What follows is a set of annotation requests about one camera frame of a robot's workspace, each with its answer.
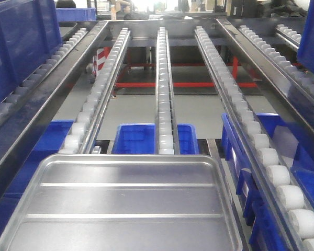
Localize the silver ribbed metal tray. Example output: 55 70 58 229
0 154 243 250

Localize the centre white roller track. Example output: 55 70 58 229
155 27 180 155

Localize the blue bin below centre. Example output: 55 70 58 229
112 123 199 154

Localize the left-centre white roller track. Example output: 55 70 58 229
59 28 130 154

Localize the distant blue crate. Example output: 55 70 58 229
56 8 96 21

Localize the blue bin lower right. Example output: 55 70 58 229
221 113 314 250

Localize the far left roller track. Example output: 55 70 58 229
0 28 88 126

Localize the large blue crate left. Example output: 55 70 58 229
0 1 62 102

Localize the far right roller track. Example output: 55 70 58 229
239 25 314 98

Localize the right-centre white roller track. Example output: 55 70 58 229
195 26 314 250

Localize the blue bin lower left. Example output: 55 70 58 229
0 120 73 236

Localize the red floor frame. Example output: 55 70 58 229
115 56 257 88

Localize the left steel divider rail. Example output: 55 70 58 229
0 20 110 181

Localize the steel divider rail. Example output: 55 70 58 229
0 20 110 181
216 19 314 139

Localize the right steel divider rail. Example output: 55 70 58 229
216 19 314 139

